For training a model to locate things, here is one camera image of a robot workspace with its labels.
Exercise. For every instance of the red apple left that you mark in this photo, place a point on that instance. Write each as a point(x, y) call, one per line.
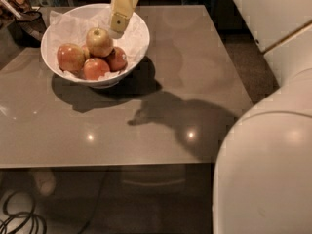
point(70, 57)

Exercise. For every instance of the small hidden apple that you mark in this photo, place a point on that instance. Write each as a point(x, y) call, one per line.
point(86, 52)

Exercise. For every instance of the white paper liner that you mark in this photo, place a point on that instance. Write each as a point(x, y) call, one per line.
point(72, 27)

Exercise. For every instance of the white ceramic bowl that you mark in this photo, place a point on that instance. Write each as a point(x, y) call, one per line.
point(79, 46)

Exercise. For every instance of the black bag with strap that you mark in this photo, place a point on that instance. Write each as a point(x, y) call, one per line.
point(29, 24)

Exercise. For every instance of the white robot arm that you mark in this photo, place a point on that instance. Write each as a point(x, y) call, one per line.
point(262, 176)

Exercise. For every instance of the yellow-green top apple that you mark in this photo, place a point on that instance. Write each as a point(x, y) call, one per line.
point(99, 42)

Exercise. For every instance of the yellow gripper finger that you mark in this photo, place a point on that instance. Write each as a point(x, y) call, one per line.
point(121, 12)

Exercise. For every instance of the red apple front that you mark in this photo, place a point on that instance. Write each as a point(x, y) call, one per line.
point(95, 68)

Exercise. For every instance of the red apple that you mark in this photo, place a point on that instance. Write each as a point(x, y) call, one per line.
point(95, 68)
point(70, 57)
point(117, 59)

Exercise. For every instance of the red apple right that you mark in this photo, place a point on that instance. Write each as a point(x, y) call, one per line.
point(117, 59)

